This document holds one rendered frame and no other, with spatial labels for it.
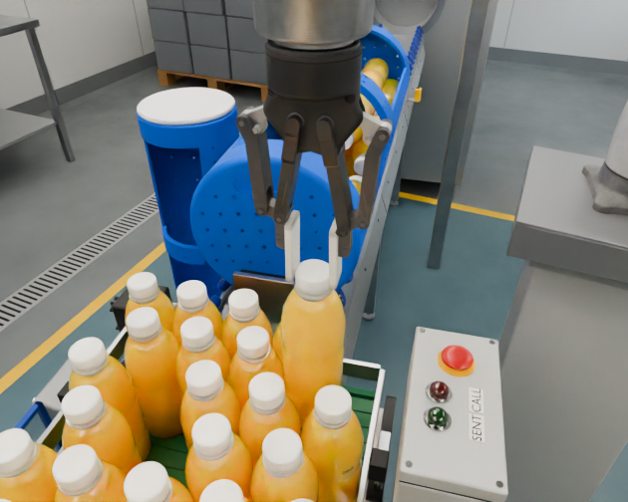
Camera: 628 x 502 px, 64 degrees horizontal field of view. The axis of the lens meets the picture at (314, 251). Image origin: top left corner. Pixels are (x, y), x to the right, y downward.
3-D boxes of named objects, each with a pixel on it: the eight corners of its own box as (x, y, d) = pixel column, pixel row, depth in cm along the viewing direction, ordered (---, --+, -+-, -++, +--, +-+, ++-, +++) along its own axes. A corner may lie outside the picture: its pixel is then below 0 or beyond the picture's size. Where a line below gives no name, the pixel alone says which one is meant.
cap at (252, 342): (240, 365, 60) (238, 355, 59) (236, 341, 63) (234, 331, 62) (272, 359, 60) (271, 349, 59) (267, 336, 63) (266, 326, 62)
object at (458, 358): (471, 353, 60) (473, 347, 59) (471, 376, 57) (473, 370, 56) (441, 348, 60) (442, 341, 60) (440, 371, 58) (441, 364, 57)
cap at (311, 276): (319, 304, 51) (319, 291, 50) (287, 290, 53) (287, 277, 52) (339, 284, 53) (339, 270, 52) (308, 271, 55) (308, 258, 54)
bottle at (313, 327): (320, 430, 60) (323, 318, 49) (273, 402, 63) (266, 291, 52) (350, 390, 65) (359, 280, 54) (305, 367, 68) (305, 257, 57)
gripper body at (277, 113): (376, 28, 40) (369, 136, 46) (275, 22, 42) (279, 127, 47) (360, 53, 34) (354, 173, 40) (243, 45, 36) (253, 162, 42)
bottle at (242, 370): (241, 464, 69) (227, 376, 58) (235, 421, 75) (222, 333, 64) (291, 453, 70) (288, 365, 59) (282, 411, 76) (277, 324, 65)
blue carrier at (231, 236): (411, 119, 153) (409, 18, 137) (366, 312, 84) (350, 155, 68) (321, 122, 160) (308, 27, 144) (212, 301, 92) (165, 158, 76)
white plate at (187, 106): (157, 85, 157) (158, 89, 158) (120, 119, 135) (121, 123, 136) (244, 89, 154) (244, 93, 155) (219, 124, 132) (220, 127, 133)
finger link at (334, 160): (323, 105, 43) (339, 103, 43) (344, 215, 49) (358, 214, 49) (312, 122, 40) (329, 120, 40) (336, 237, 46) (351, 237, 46)
